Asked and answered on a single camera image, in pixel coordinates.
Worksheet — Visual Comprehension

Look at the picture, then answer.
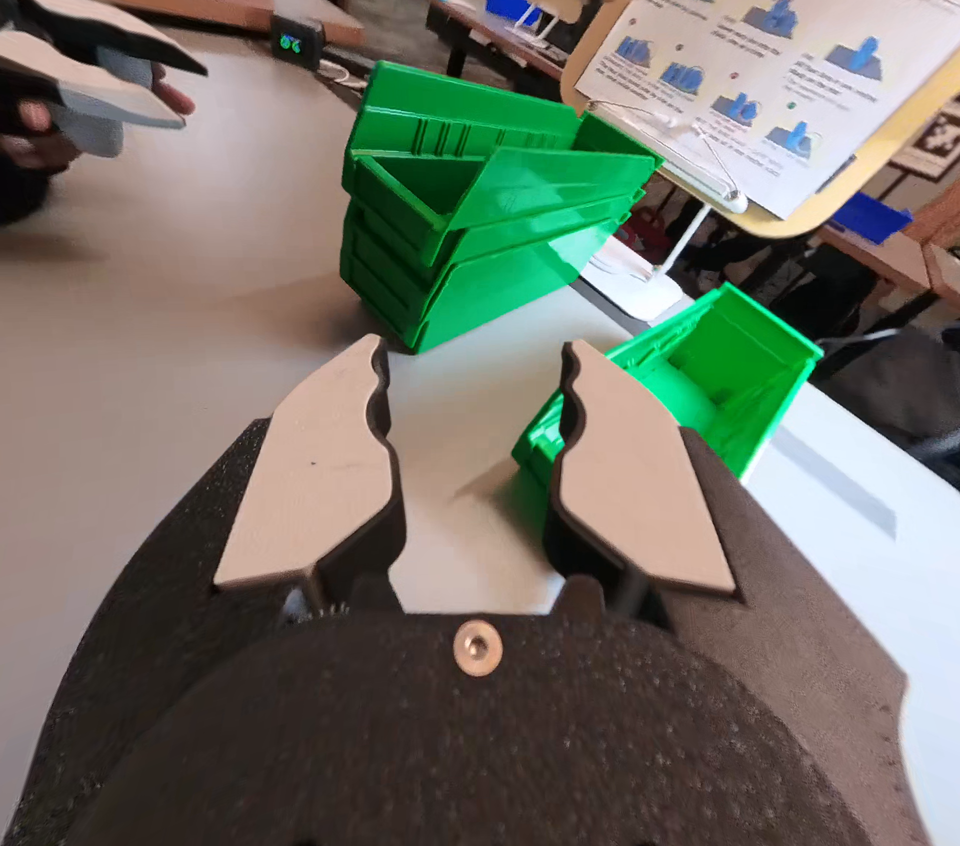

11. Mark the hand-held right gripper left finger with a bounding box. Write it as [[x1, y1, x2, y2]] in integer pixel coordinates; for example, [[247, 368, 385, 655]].
[[212, 333, 410, 613]]

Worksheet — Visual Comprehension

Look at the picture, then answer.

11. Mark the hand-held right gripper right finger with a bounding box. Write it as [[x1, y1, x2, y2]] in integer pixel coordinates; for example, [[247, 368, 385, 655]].
[[541, 338, 740, 616]]

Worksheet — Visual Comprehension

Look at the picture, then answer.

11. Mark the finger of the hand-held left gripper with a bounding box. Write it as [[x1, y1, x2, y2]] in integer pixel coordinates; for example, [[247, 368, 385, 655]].
[[0, 29, 187, 159], [13, 0, 210, 88]]

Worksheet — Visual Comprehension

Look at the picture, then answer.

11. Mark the white desk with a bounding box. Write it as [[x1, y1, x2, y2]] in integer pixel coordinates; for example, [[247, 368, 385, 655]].
[[570, 276, 960, 846]]

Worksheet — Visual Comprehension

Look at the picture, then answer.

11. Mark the person's left hand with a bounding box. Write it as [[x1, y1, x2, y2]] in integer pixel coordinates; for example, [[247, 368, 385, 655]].
[[0, 65, 198, 172]]

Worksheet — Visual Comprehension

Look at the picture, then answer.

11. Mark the white board stand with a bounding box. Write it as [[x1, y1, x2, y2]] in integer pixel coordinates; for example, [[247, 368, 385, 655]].
[[577, 205, 714, 324]]

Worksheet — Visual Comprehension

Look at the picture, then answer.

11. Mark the grey device green display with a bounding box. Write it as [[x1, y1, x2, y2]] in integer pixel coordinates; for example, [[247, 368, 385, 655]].
[[270, 14, 327, 72]]

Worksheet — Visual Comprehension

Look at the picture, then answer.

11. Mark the white sheet holder bar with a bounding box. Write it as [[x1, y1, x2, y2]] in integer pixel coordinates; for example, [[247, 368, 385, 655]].
[[585, 100, 751, 215]]

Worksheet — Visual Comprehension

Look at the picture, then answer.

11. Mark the long wooden table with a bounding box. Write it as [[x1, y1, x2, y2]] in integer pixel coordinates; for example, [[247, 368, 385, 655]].
[[405, 0, 960, 307]]

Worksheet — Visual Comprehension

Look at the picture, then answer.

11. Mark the black white marker sign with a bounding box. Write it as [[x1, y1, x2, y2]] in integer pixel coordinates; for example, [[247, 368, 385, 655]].
[[891, 111, 960, 187]]

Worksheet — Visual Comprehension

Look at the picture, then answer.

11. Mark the small clear picture stand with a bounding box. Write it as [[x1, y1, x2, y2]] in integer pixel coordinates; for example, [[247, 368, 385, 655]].
[[512, 1, 562, 42]]

